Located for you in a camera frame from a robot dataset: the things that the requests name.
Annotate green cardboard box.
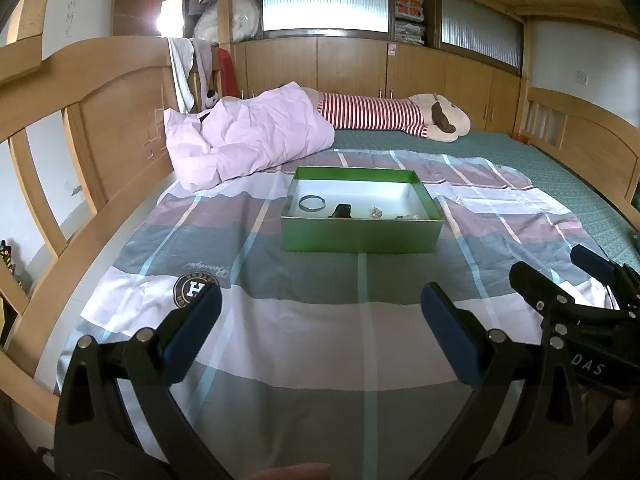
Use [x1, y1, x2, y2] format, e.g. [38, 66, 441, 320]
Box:
[280, 166, 445, 254]

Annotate black yellow object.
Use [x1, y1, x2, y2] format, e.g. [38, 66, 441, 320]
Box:
[0, 240, 26, 313]

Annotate white hanging towel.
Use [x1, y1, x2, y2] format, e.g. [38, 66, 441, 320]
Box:
[166, 37, 196, 114]

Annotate stack of papers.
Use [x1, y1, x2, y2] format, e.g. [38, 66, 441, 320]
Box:
[395, 0, 426, 46]

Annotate wooden headboard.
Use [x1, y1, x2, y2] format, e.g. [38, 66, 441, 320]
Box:
[0, 35, 222, 413]

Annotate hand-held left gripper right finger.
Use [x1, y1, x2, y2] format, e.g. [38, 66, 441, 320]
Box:
[410, 282, 592, 480]

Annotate pink quilt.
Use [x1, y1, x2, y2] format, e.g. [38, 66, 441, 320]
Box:
[165, 85, 336, 192]

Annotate person's left hand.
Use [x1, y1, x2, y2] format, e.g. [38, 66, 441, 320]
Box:
[239, 462, 334, 480]

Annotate white bagged bedding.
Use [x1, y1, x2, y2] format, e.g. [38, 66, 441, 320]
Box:
[232, 0, 264, 41]
[192, 7, 221, 41]

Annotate green bed mat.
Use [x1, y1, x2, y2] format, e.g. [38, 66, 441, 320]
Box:
[330, 130, 640, 271]

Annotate narrow frosted glass window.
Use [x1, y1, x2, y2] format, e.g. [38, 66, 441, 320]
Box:
[441, 0, 524, 66]

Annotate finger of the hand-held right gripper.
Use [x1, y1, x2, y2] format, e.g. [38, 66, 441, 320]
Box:
[509, 260, 576, 322]
[571, 244, 632, 306]

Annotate grey hanging garment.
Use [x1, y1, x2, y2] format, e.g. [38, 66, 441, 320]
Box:
[192, 40, 214, 87]

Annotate person's right hand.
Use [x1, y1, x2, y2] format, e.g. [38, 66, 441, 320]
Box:
[580, 387, 640, 443]

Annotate wide frosted glass window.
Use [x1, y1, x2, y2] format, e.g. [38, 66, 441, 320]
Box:
[262, 0, 390, 34]

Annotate wooden footboard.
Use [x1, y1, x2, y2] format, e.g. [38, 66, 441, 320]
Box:
[517, 87, 640, 235]

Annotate large striped plush toy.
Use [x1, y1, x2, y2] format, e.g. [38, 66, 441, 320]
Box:
[305, 91, 472, 143]

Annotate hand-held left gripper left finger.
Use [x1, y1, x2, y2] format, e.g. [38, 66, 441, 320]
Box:
[54, 285, 237, 480]

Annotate striped printed bed sheet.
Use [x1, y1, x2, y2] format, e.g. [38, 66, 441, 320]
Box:
[57, 150, 622, 480]

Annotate red hanging garment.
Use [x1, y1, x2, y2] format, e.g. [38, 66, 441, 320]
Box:
[217, 47, 240, 99]

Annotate wooden wall cabinets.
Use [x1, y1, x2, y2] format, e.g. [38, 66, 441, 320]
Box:
[232, 35, 524, 136]

